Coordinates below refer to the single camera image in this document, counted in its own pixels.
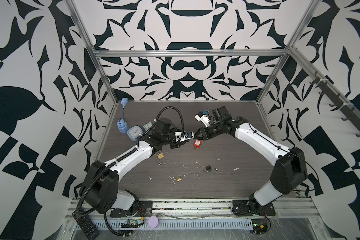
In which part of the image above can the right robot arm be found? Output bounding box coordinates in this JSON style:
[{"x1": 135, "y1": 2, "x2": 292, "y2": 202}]
[{"x1": 195, "y1": 112, "x2": 310, "y2": 217}]

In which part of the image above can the mint green alarm clock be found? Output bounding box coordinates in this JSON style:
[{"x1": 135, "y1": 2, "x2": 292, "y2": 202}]
[{"x1": 143, "y1": 122, "x2": 153, "y2": 132}]

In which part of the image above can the black padlock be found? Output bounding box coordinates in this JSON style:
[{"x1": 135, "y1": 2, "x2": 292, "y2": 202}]
[{"x1": 203, "y1": 165, "x2": 218, "y2": 174}]

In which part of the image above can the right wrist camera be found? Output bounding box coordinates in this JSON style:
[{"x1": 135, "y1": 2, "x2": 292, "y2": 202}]
[{"x1": 195, "y1": 110, "x2": 211, "y2": 128}]

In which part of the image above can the light blue alarm clock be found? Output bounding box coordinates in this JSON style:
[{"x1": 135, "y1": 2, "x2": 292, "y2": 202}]
[{"x1": 127, "y1": 126, "x2": 144, "y2": 142}]

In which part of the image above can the purple round lid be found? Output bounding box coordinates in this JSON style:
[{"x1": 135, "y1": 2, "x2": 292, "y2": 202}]
[{"x1": 148, "y1": 215, "x2": 161, "y2": 229}]

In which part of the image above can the red padlock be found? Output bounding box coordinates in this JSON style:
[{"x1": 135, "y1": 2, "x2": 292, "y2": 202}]
[{"x1": 194, "y1": 140, "x2": 202, "y2": 150}]

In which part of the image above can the brass padlock with key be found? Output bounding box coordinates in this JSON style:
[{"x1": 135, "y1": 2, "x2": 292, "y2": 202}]
[{"x1": 156, "y1": 153, "x2": 164, "y2": 165}]

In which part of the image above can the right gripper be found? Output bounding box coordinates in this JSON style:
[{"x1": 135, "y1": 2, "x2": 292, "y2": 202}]
[{"x1": 191, "y1": 123, "x2": 224, "y2": 141}]

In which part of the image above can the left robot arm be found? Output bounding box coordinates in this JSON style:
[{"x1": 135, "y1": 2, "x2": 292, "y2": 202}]
[{"x1": 74, "y1": 106, "x2": 194, "y2": 217}]

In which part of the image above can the blue flower toy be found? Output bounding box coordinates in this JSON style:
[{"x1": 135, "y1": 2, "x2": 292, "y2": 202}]
[{"x1": 117, "y1": 98, "x2": 129, "y2": 134}]

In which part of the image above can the black remote control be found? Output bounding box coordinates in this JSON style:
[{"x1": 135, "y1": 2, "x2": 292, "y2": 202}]
[{"x1": 72, "y1": 212, "x2": 99, "y2": 240}]

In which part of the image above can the green circuit board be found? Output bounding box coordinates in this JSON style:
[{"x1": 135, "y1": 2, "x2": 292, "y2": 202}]
[{"x1": 250, "y1": 219, "x2": 272, "y2": 236}]

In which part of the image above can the black hook rack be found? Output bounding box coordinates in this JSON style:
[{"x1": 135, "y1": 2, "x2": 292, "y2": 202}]
[{"x1": 309, "y1": 71, "x2": 360, "y2": 138}]

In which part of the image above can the white cable duct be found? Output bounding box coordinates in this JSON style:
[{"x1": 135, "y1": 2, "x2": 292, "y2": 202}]
[{"x1": 89, "y1": 218, "x2": 254, "y2": 231}]

